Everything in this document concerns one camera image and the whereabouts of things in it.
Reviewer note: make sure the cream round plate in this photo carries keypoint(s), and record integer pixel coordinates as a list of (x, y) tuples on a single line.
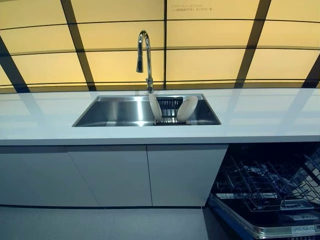
[(187, 108), (153, 107)]

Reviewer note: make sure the dishwasher door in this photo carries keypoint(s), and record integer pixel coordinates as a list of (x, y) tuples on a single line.
[(250, 225)]

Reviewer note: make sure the black roll-up drying rack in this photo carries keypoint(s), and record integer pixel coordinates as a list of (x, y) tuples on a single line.
[(170, 103)]

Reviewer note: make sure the stainless steel sink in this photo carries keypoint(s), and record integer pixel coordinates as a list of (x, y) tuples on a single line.
[(112, 110)]

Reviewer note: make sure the chrome gooseneck faucet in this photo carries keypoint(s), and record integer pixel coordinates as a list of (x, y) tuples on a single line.
[(149, 62)]

